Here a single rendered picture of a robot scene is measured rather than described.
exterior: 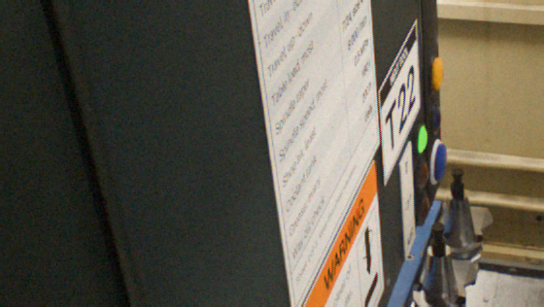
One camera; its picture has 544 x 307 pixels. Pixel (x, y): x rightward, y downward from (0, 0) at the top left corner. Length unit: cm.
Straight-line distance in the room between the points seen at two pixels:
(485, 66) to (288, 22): 113
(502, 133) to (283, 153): 119
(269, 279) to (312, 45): 11
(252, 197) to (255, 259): 3
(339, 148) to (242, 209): 13
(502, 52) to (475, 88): 8
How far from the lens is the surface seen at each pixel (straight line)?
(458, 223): 123
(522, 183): 166
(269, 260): 45
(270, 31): 42
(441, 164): 77
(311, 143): 48
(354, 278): 59
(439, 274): 115
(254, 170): 42
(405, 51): 65
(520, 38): 152
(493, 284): 177
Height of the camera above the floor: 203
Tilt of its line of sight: 33 degrees down
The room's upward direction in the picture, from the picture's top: 5 degrees counter-clockwise
